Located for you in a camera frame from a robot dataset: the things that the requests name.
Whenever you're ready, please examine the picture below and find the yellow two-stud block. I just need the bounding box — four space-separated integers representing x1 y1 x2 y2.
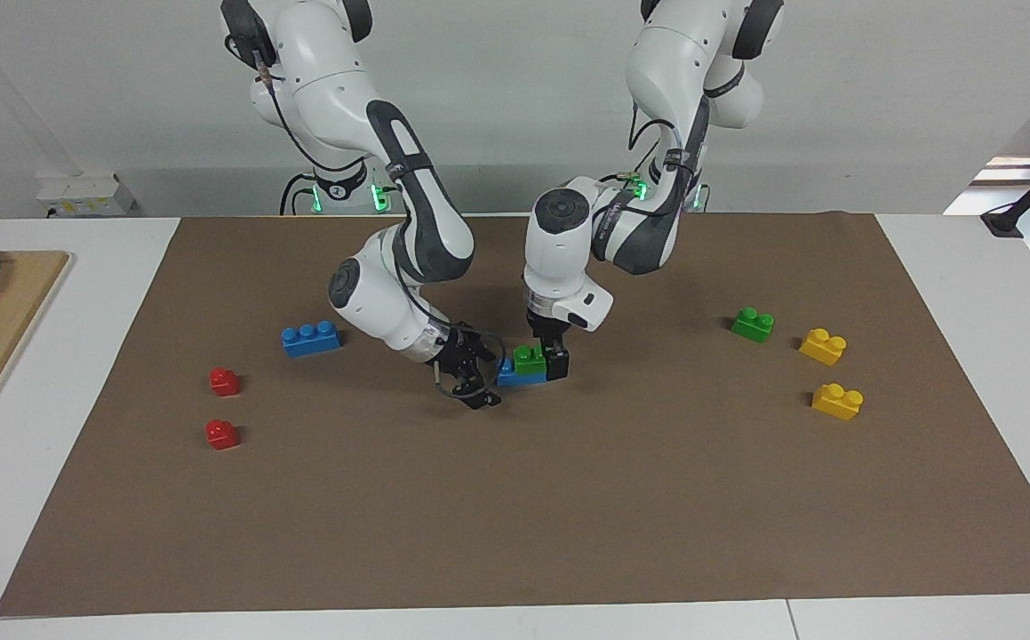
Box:
799 327 848 366
811 382 865 421

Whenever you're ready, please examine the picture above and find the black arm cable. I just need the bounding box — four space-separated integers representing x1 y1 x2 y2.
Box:
627 98 689 219
252 49 491 403

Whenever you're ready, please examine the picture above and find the black base cable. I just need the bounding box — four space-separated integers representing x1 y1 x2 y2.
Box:
280 172 316 215

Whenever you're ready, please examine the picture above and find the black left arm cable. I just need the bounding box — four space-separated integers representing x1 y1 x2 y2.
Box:
627 98 689 219

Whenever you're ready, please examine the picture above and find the white power strip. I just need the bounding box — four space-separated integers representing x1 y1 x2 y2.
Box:
35 173 139 219

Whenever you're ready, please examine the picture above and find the brown paper mat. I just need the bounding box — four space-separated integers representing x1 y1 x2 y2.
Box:
0 212 1030 617

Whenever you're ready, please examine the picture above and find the blue three-stud block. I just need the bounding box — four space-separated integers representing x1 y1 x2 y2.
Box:
281 320 343 358
497 357 549 388

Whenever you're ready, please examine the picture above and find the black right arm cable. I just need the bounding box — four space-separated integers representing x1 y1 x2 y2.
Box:
252 49 491 403

